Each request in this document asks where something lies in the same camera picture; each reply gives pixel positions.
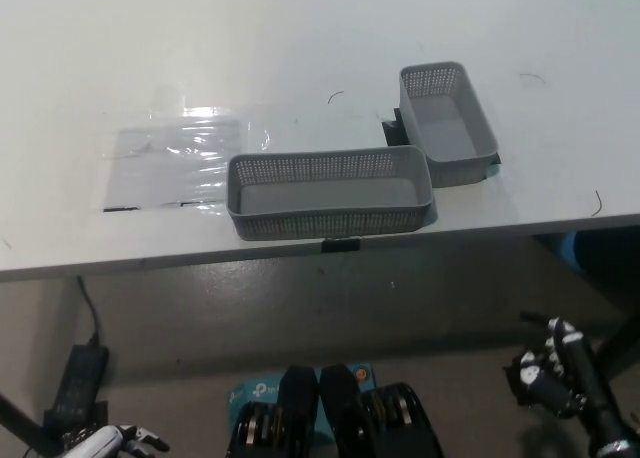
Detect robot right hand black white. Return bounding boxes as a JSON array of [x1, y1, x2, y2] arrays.
[[509, 310, 631, 450]]

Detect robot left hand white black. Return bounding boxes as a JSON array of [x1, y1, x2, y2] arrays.
[[59, 423, 171, 458]]

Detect grey perforated plastic basket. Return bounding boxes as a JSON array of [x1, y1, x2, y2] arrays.
[[227, 145, 434, 242], [398, 60, 500, 188]]

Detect black power adapter brick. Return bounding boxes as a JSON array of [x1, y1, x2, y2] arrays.
[[52, 344, 110, 419]]

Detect dark slanted table leg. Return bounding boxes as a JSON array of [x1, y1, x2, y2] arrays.
[[0, 390, 51, 458]]

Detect blue round object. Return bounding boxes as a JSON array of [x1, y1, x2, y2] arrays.
[[558, 232, 579, 274]]

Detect teal tp-link carton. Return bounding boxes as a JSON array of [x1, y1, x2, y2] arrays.
[[227, 361, 374, 434]]

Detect clear plastic covered paper sheet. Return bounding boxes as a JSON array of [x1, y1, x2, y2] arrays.
[[94, 105, 274, 214]]

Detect black power cable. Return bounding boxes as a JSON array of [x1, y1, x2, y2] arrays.
[[75, 276, 101, 348]]

